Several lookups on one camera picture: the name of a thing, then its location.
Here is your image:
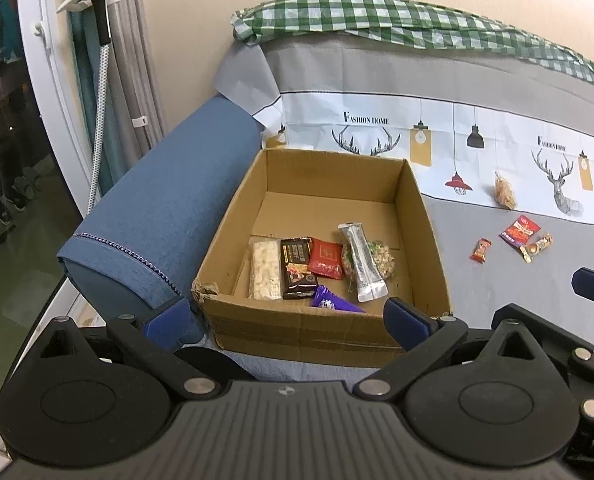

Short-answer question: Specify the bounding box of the white door frame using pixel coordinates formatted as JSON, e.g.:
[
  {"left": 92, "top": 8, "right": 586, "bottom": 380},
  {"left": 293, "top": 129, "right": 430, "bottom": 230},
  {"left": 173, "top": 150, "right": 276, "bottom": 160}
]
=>
[{"left": 18, "top": 0, "right": 92, "bottom": 214}]

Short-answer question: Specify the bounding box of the small orange candy packet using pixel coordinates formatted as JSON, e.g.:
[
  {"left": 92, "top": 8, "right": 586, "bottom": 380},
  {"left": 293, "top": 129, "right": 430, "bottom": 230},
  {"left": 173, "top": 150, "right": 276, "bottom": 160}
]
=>
[{"left": 470, "top": 238, "right": 491, "bottom": 263}]

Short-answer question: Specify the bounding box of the silver stick sachet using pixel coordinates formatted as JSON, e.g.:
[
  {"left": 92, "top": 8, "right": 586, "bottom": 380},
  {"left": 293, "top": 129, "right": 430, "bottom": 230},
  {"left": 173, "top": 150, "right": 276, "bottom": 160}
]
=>
[{"left": 338, "top": 222, "right": 388, "bottom": 302}]

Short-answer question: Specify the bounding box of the round nut cake pack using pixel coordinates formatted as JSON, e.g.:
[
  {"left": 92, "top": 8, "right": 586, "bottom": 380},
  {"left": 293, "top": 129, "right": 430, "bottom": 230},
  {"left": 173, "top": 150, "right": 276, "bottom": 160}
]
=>
[{"left": 341, "top": 240, "right": 396, "bottom": 283}]

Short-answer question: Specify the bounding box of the clear bag of crackers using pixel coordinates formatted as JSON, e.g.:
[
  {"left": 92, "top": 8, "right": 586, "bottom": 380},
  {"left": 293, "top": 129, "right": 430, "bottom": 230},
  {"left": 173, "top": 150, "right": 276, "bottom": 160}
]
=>
[{"left": 494, "top": 172, "right": 518, "bottom": 210}]

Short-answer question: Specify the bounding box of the grey curtain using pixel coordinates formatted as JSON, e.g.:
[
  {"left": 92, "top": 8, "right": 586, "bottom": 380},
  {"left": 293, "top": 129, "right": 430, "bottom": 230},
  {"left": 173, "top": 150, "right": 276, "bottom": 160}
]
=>
[{"left": 62, "top": 0, "right": 166, "bottom": 194}]

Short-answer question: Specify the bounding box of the small red snack packet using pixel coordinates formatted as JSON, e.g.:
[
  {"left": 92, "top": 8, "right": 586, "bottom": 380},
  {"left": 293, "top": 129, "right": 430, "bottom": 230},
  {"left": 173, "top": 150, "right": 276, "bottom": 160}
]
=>
[{"left": 308, "top": 237, "right": 344, "bottom": 281}]

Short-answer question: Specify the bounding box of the grey printed sofa cover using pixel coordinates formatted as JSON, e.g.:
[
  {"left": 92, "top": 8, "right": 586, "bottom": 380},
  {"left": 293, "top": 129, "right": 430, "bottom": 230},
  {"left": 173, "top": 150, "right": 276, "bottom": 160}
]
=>
[{"left": 215, "top": 35, "right": 594, "bottom": 344}]

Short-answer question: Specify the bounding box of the blue sofa armrest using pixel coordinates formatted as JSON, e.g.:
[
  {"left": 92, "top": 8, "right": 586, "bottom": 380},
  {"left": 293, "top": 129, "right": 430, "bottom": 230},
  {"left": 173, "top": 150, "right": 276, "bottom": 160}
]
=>
[{"left": 57, "top": 96, "right": 261, "bottom": 344}]

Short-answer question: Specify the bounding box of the green checkered cloth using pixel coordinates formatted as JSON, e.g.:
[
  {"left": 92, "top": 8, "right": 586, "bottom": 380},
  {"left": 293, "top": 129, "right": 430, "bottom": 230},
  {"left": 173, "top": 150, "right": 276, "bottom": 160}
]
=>
[{"left": 231, "top": 0, "right": 594, "bottom": 84}]

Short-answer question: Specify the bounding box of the brown cardboard box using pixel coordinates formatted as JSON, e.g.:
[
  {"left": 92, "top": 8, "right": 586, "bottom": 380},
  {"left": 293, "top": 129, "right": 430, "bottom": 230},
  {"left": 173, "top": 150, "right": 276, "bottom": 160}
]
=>
[{"left": 193, "top": 148, "right": 452, "bottom": 367}]

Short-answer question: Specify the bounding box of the red spicy snack packet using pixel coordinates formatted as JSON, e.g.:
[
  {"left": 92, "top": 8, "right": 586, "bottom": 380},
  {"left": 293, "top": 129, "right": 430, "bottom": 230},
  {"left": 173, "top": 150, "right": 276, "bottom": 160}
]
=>
[{"left": 499, "top": 214, "right": 540, "bottom": 248}]

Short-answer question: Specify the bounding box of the purple chocolate bar wrapper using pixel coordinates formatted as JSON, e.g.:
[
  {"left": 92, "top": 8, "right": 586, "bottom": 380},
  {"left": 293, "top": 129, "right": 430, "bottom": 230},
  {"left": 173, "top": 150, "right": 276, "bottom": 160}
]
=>
[{"left": 311, "top": 285, "right": 363, "bottom": 313}]

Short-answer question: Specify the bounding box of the gold snack bar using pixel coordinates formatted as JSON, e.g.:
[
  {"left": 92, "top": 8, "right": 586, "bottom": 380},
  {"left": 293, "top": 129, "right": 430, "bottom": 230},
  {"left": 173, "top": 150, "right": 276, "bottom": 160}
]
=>
[{"left": 520, "top": 233, "right": 553, "bottom": 263}]

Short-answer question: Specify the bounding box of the black chocolate bar pack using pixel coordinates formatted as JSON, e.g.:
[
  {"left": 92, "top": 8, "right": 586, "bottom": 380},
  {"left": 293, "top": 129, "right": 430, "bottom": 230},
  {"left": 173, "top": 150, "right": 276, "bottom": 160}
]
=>
[{"left": 281, "top": 237, "right": 319, "bottom": 300}]

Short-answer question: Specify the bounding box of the white nougat bar pack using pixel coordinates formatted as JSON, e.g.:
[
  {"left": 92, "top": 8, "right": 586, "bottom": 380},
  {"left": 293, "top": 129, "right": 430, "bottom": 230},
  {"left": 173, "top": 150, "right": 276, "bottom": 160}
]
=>
[{"left": 248, "top": 238, "right": 283, "bottom": 301}]

